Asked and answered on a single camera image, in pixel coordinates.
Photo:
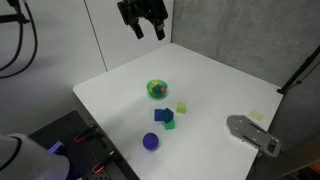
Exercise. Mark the green block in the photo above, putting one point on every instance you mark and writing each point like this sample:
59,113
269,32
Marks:
170,125

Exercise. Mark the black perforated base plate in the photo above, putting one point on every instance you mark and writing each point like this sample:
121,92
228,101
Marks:
80,156

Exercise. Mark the black horizontal bar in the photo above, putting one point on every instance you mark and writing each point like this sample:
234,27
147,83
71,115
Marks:
13,18

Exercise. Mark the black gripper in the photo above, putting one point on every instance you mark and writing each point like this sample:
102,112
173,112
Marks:
143,8

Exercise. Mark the black tripod pole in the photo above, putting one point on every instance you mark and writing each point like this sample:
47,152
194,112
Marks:
300,71

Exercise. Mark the yellow sticky note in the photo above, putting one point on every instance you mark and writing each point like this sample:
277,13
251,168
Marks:
256,115

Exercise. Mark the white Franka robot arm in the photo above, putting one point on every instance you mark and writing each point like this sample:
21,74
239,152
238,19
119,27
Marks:
30,160

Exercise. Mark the grey metal mounting plate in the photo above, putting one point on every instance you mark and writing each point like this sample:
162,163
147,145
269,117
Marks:
246,131

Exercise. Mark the yellow toy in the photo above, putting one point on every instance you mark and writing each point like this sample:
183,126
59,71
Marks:
153,83

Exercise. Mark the blue cube block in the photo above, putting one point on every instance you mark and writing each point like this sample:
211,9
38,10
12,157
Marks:
158,115

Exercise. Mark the red black clamp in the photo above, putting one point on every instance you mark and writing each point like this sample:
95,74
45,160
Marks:
85,134
103,163

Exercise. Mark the dark blue pentagon block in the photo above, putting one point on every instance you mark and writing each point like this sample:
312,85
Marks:
168,115

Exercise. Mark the yellow-green cube block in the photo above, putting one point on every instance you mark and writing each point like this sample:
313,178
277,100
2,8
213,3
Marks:
181,108

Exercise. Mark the orange toy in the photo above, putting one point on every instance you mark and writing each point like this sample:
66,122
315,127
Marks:
162,89

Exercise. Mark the green plastic bowl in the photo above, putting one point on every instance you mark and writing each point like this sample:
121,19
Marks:
156,94

